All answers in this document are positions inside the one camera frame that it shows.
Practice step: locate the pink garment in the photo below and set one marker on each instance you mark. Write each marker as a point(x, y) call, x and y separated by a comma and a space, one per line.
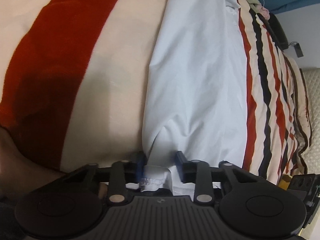
point(265, 12)

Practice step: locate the striped blanket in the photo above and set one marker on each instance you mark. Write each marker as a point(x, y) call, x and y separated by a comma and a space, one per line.
point(120, 67)

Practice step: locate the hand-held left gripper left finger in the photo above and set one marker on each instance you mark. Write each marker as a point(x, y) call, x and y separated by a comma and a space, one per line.
point(140, 165)

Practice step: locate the light blue t-shirt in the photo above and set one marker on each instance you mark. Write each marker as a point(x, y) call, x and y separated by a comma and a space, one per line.
point(195, 80)

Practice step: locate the black wall charger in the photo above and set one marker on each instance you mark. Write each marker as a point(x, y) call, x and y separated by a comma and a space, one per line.
point(298, 50)

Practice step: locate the black armchair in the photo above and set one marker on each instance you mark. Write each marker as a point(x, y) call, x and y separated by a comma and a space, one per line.
point(278, 30)

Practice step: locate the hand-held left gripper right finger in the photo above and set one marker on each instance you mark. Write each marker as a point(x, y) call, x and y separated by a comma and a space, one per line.
point(180, 166)

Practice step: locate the person's bare leg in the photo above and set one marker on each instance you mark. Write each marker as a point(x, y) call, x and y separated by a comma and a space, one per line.
point(15, 160)

